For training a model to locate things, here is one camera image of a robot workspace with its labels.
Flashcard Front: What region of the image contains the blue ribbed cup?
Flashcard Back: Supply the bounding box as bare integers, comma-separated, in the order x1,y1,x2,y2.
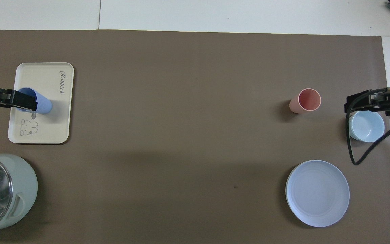
15,87,53,115

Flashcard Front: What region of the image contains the pink cup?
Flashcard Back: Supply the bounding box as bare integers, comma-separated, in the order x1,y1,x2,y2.
289,88,322,114

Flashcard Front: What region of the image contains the cream tray with rabbit print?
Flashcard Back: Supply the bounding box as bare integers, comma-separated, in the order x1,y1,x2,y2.
8,62,74,144

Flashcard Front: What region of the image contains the light blue bowl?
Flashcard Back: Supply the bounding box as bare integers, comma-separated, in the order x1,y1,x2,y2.
348,111,385,143

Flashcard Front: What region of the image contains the pale green electric pot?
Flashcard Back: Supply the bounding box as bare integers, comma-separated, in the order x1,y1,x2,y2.
0,154,39,238

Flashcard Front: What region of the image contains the light blue plate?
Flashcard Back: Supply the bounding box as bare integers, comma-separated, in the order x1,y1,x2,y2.
285,160,350,227

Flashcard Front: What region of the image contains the brown paper table mat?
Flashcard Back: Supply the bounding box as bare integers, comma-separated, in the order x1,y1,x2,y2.
0,30,390,244

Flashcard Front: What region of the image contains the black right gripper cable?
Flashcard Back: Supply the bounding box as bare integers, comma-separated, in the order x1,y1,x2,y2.
345,88,390,166

